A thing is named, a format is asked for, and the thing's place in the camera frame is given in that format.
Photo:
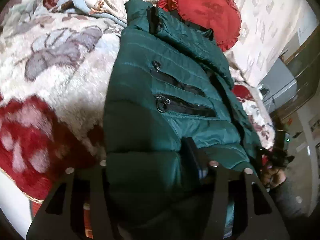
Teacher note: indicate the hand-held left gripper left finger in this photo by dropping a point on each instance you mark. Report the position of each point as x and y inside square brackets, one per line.
[97, 192]

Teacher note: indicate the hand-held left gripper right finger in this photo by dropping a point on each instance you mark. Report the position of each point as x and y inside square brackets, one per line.
[195, 160]

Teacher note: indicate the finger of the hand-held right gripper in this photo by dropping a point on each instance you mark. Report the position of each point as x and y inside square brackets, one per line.
[266, 153]

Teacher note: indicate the green puffer jacket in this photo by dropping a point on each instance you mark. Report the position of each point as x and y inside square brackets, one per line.
[140, 105]

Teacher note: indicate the person's right hand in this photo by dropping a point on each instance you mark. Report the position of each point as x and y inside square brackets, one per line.
[272, 177]

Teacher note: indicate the grey cabinet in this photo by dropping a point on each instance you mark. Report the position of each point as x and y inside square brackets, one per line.
[280, 80]

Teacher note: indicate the floral plush blanket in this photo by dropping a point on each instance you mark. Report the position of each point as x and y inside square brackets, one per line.
[62, 55]

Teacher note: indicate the red heart-shaped frilled pillow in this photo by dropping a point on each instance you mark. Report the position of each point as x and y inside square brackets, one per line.
[205, 10]

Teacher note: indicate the brown wooden frame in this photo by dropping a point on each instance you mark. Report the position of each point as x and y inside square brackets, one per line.
[302, 62]

